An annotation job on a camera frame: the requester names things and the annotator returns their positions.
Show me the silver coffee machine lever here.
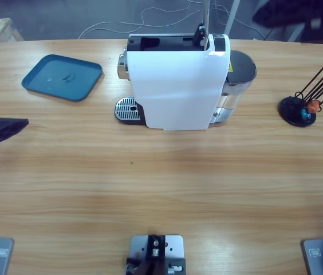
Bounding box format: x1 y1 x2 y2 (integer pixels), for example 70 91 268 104
192 0 211 51

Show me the orange coffee capsule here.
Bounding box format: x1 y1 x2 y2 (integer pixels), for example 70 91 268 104
306 99 321 113

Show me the white capsule coffee machine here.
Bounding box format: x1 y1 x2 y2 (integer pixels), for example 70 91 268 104
114 33 233 132

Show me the white table leg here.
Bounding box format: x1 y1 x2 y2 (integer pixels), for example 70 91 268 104
224 0 240 37

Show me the clear water tank black lid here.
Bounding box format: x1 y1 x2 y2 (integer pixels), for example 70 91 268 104
212 50 257 127

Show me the teal plastic tray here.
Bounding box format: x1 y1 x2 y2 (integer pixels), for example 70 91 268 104
21 54 104 103

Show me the black capsule holder with rods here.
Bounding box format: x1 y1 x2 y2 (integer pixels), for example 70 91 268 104
278 47 323 128

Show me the metal drip tray grille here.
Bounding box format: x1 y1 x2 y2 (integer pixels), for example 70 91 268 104
115 97 139 121

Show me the white slanted frame leg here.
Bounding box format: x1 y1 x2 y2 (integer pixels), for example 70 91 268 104
288 22 305 41

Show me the white floor cable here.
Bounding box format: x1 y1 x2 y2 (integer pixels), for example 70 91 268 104
78 0 265 41

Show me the centre metal mount base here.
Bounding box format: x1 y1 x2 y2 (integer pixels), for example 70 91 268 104
125 234 187 275

